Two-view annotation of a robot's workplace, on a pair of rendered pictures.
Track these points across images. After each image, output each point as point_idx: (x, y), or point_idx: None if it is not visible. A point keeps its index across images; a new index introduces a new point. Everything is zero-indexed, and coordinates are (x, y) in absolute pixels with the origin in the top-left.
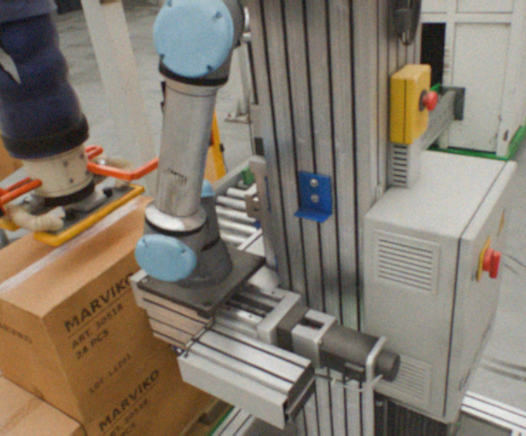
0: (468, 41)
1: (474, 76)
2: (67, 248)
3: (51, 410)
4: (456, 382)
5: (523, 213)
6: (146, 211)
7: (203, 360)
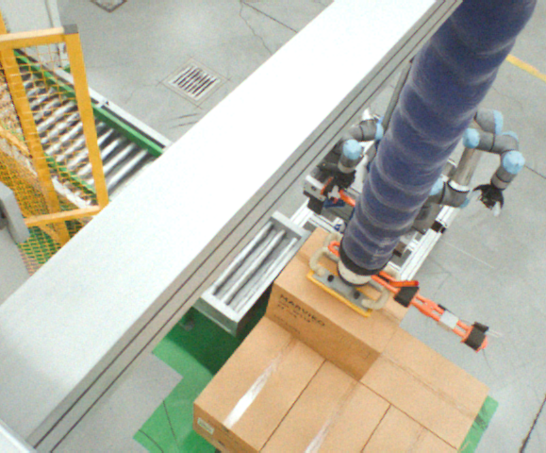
0: (14, 2)
1: (27, 25)
2: None
3: (388, 343)
4: None
5: (129, 88)
6: (465, 190)
7: (448, 219)
